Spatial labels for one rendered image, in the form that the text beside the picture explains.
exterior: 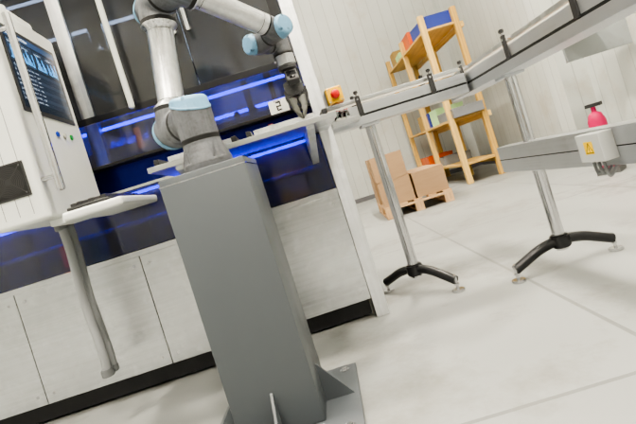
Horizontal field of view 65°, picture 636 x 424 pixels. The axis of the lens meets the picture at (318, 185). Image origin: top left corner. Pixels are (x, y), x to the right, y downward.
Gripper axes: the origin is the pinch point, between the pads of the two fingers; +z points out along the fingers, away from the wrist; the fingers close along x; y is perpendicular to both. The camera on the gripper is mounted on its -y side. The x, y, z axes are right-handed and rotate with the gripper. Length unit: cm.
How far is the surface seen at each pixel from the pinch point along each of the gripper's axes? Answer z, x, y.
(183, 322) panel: 67, 75, 27
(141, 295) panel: 50, 89, 27
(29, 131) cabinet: -18, 89, -24
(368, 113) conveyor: 3.0, -31.8, 37.9
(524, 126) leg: 30, -87, 10
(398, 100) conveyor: 2, -47, 38
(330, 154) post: 16.6, -8.1, 27.2
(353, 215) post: 45, -10, 27
